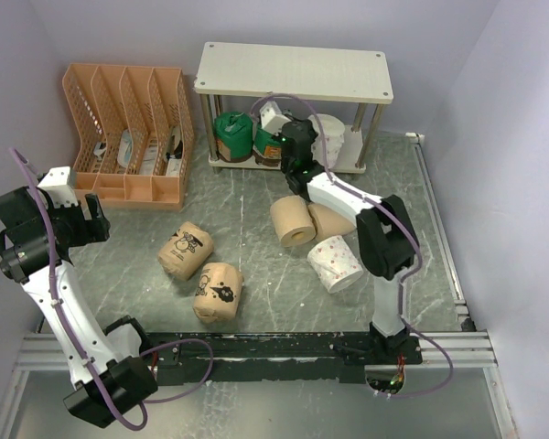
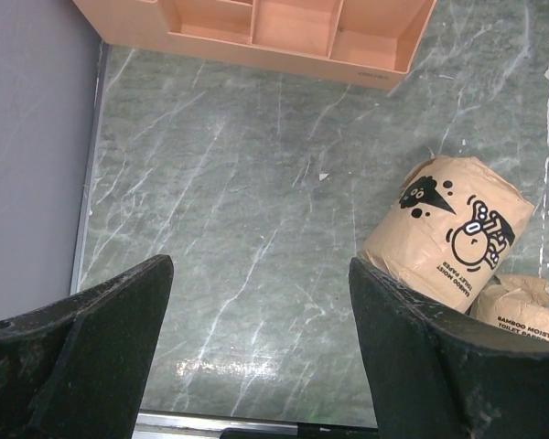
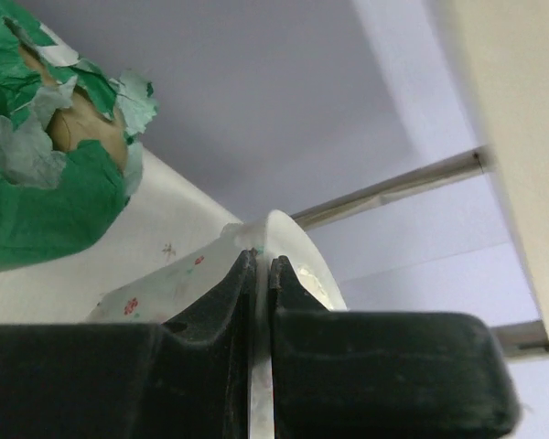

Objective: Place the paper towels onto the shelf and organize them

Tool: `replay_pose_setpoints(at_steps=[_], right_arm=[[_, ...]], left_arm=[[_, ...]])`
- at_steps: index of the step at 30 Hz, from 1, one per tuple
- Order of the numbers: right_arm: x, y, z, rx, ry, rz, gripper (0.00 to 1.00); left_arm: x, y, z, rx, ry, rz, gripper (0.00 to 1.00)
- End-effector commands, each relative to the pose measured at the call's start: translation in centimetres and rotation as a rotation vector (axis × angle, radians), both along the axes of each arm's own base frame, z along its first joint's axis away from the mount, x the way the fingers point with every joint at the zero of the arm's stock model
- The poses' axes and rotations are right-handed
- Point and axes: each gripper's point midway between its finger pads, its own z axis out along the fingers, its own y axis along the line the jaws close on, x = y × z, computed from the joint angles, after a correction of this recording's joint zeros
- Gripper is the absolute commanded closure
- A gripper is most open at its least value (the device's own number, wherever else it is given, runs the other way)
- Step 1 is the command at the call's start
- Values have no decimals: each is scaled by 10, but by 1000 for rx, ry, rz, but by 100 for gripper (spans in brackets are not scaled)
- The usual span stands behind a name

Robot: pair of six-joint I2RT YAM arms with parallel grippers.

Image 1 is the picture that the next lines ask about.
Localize green brown roll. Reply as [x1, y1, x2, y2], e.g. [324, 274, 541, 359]
[253, 126, 281, 167]
[214, 112, 253, 163]

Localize plain brown paper roll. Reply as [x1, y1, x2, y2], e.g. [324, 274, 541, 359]
[270, 196, 316, 247]
[307, 203, 356, 242]

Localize white dotted paper roll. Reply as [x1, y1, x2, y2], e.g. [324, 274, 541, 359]
[308, 113, 346, 168]
[307, 235, 363, 294]

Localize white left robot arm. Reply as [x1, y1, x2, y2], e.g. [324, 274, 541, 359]
[0, 187, 158, 428]

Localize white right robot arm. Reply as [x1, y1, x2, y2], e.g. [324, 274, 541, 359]
[276, 119, 422, 365]

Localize white two-tier shelf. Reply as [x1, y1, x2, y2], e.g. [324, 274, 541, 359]
[194, 42, 393, 174]

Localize kraft wrapped toilet paper roll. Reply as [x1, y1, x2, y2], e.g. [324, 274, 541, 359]
[157, 221, 214, 281]
[193, 262, 244, 324]

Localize orange plastic file organizer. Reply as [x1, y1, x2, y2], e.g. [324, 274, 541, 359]
[62, 63, 196, 210]

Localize papers in organizer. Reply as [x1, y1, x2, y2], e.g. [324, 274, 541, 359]
[93, 125, 185, 177]

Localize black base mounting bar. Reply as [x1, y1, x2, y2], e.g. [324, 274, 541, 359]
[148, 331, 423, 386]

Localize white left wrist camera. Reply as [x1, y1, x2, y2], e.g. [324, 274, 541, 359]
[38, 166, 79, 208]

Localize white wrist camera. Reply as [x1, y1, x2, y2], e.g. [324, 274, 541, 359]
[38, 166, 79, 208]
[260, 101, 291, 135]

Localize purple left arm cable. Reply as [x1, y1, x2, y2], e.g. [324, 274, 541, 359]
[8, 146, 216, 431]

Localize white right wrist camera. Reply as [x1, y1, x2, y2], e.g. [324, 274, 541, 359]
[260, 101, 291, 135]

